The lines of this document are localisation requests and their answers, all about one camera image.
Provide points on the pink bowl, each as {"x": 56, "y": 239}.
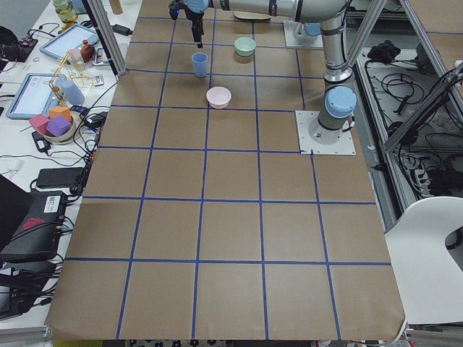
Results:
{"x": 218, "y": 97}

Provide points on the black power adapter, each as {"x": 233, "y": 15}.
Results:
{"x": 122, "y": 30}

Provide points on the black gripper body arm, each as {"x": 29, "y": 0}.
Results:
{"x": 194, "y": 16}

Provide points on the mint green bowl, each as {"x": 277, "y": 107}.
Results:
{"x": 244, "y": 46}

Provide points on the teach pendant tablet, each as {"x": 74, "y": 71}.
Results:
{"x": 69, "y": 39}
{"x": 33, "y": 97}

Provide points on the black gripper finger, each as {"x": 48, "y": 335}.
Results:
{"x": 199, "y": 33}

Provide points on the bowl with foam blocks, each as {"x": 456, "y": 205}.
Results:
{"x": 57, "y": 127}

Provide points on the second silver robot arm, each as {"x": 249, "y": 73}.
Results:
{"x": 315, "y": 19}

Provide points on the white chair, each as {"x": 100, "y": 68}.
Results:
{"x": 429, "y": 279}

